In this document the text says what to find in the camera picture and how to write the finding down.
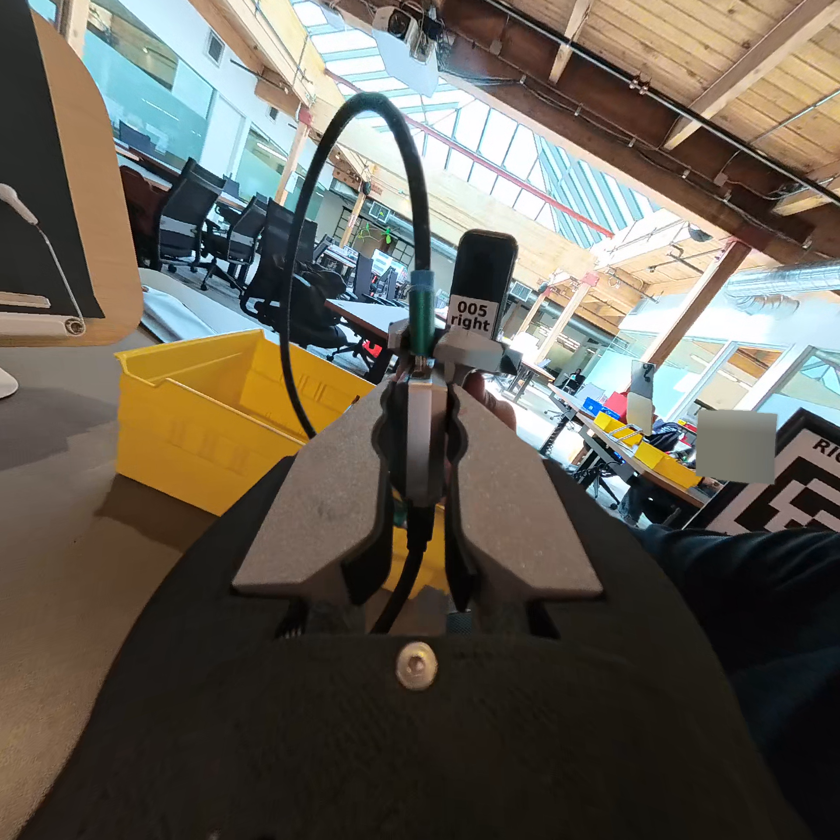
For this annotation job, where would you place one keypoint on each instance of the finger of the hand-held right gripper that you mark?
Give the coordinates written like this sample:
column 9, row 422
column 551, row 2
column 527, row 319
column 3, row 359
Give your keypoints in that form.
column 401, row 341
column 472, row 354

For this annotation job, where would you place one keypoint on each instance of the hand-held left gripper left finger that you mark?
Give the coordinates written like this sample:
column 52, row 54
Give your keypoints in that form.
column 308, row 518

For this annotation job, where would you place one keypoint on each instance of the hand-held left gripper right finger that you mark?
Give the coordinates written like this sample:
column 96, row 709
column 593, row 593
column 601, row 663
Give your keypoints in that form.
column 525, row 518

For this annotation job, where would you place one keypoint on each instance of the black HDMI switch hub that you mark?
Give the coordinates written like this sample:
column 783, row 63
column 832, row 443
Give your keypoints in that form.
column 420, row 433

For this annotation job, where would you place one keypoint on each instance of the yellow plastic bin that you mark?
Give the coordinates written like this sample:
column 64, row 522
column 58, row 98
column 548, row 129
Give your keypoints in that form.
column 197, row 420

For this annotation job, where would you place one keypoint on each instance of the person's right forearm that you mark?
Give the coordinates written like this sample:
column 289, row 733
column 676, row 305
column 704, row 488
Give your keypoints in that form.
column 754, row 571

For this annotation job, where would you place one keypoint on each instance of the person's right hand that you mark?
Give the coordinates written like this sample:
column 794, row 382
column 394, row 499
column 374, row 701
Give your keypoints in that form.
column 492, row 400

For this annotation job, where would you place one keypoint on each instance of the yellow storage bin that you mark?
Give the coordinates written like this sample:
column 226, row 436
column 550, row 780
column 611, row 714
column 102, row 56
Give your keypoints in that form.
column 666, row 466
column 617, row 430

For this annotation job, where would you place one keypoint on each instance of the blue storage bin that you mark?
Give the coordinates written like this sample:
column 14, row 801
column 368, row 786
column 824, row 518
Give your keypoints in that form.
column 592, row 405

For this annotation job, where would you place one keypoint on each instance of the red storage bin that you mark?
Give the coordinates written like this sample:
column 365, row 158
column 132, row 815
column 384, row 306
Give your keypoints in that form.
column 617, row 401

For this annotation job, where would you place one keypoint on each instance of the beige tilted board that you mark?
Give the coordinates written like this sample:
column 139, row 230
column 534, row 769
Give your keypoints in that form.
column 640, row 407

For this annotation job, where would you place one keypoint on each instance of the white paper sheet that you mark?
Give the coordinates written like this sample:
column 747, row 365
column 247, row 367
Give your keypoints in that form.
column 190, row 308

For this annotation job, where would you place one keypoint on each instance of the black framed marker sign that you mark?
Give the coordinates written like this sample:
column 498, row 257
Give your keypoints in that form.
column 807, row 485

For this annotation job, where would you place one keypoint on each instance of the white wall vent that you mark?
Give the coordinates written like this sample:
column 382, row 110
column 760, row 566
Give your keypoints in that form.
column 522, row 292

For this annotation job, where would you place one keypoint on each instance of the overhead camera mount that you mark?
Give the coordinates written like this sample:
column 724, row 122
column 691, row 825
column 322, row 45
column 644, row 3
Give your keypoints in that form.
column 407, row 52

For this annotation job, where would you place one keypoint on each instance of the silver air duct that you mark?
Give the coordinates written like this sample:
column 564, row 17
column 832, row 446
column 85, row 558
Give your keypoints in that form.
column 787, row 282

